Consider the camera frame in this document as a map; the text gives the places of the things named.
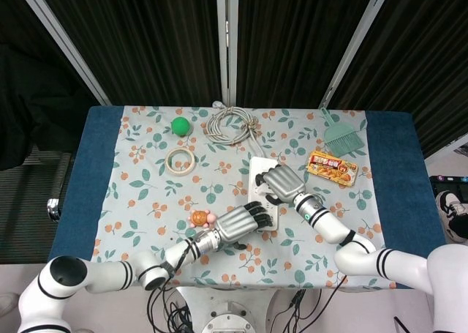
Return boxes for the green dustpan brush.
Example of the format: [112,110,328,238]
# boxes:
[319,107,363,157]

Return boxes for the orange turtle toy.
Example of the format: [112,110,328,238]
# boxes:
[188,209,217,228]

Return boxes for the orange curry box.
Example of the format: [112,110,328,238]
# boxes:
[305,149,359,187]

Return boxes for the green ball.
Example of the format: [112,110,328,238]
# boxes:
[170,116,190,136]

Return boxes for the floral tablecloth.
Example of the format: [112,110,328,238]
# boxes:
[86,105,398,289]

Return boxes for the black and white sneaker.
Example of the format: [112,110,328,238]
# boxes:
[434,190,468,243]

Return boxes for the black office chair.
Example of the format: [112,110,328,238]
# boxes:
[0,142,74,264]

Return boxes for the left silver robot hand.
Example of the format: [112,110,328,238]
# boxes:
[214,201,273,250]

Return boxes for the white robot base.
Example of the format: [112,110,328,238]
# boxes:
[175,287,281,333]

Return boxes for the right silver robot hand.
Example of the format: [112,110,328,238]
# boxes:
[254,163,306,206]

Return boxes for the black floor cables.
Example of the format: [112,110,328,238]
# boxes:
[146,287,348,333]

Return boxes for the grey cable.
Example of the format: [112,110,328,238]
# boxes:
[205,100,268,160]

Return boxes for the beige masking tape roll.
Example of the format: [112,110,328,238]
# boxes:
[164,146,195,176]

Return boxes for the white power strip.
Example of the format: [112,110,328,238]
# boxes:
[246,155,281,233]

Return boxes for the blue table cover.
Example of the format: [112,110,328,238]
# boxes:
[48,105,445,291]

